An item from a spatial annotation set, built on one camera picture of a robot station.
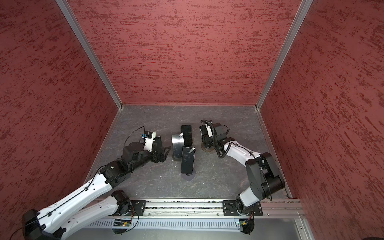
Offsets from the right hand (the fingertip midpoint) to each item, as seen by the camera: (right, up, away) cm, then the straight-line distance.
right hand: (206, 140), depth 92 cm
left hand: (-23, -2, -17) cm, 29 cm away
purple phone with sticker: (-11, -10, -12) cm, 19 cm away
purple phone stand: (-11, -20, -8) cm, 24 cm away
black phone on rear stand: (-12, +6, +2) cm, 14 cm away
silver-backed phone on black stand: (-17, -2, -5) cm, 18 cm away
